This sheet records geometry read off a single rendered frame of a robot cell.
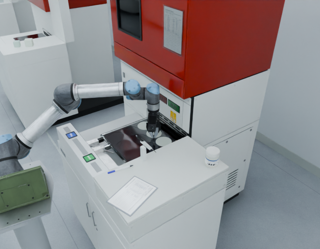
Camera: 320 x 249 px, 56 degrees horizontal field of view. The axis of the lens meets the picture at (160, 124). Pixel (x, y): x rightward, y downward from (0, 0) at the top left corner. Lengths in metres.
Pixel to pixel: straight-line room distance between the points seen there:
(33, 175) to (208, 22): 1.15
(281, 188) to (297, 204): 0.19
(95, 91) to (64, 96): 0.16
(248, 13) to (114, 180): 1.14
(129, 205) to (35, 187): 0.52
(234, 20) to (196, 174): 0.84
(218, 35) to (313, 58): 1.40
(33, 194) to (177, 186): 0.74
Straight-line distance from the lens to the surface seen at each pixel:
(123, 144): 1.86
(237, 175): 2.55
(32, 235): 1.99
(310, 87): 2.99
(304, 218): 2.87
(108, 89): 1.61
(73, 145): 1.81
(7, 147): 1.74
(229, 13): 1.68
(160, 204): 1.41
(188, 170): 1.58
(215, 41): 1.66
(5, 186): 1.65
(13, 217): 1.72
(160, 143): 1.86
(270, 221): 2.73
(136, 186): 1.49
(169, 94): 1.85
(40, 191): 1.70
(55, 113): 1.81
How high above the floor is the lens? 2.03
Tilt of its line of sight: 34 degrees down
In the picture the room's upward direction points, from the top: straight up
